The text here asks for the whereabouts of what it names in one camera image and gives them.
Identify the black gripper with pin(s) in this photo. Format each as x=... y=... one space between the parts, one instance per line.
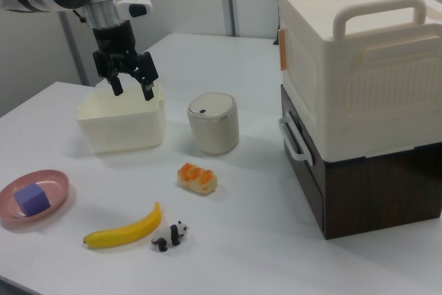
x=114 y=44

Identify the dark wood drawer cabinet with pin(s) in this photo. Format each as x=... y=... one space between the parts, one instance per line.
x=380 y=191

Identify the white square plastic bin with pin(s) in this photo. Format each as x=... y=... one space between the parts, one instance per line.
x=121 y=125

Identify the small beige lidded trash can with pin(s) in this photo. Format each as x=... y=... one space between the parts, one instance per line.
x=214 y=125

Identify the toy bread with orange glaze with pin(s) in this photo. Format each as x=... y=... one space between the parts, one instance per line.
x=197 y=179

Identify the pink plate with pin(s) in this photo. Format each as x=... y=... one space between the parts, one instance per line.
x=52 y=184

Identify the yellow toy banana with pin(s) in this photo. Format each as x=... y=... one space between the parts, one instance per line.
x=134 y=231

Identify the purple cube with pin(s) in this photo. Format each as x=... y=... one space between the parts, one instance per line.
x=31 y=199

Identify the orange latch on storage box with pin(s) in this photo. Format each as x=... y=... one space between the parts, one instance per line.
x=282 y=49

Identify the small panda figurine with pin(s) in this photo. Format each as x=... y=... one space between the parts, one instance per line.
x=171 y=234

